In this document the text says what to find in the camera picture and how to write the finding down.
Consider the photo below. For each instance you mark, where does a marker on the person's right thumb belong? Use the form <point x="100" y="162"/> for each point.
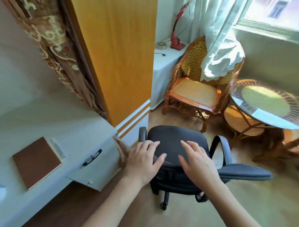
<point x="184" y="162"/>

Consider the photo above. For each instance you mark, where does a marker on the brown notebook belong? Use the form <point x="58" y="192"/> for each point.
<point x="35" y="163"/>

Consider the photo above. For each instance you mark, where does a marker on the person's left thumb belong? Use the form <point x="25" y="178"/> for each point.
<point x="160" y="161"/>

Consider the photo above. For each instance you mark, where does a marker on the white desk drawer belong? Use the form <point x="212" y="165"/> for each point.
<point x="102" y="168"/>

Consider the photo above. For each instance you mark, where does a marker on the rattan armchair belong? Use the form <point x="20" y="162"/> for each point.
<point x="193" y="93"/>

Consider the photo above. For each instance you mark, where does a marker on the person's left forearm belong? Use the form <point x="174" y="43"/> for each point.
<point x="116" y="203"/>

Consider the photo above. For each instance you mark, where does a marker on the brown rattan chair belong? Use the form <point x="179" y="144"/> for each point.
<point x="275" y="149"/>

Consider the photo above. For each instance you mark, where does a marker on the black office chair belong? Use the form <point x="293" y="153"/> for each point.
<point x="172" y="138"/>

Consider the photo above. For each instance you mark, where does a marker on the window frame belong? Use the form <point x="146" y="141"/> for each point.
<point x="268" y="25"/>

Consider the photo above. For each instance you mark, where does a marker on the person's right forearm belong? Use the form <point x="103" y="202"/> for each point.
<point x="229" y="205"/>

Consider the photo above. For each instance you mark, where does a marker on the person's left hand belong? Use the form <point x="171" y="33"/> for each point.
<point x="139" y="163"/>

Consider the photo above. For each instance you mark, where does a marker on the red desk lamp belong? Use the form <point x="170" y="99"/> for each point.
<point x="174" y="37"/>

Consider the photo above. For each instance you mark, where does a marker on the small white bar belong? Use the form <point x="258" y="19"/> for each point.
<point x="57" y="148"/>

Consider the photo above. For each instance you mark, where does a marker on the person's right hand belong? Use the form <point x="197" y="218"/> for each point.
<point x="200" y="168"/>

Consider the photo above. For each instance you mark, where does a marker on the white desk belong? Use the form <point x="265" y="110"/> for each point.
<point x="46" y="121"/>

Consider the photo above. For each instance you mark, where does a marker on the brown patterned curtain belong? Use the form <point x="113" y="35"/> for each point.
<point x="46" y="35"/>

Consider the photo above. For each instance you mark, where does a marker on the white sheer curtain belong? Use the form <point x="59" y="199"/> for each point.
<point x="219" y="35"/>

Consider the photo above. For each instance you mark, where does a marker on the round glass rattan table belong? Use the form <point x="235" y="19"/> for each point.
<point x="264" y="100"/>

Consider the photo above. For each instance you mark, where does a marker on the yellow wooden wardrobe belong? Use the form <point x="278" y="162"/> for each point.
<point x="116" y="58"/>

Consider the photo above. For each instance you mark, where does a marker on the tape roll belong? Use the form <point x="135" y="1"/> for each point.
<point x="161" y="45"/>

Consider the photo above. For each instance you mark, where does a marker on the white low cabinet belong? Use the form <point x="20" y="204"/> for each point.
<point x="163" y="74"/>

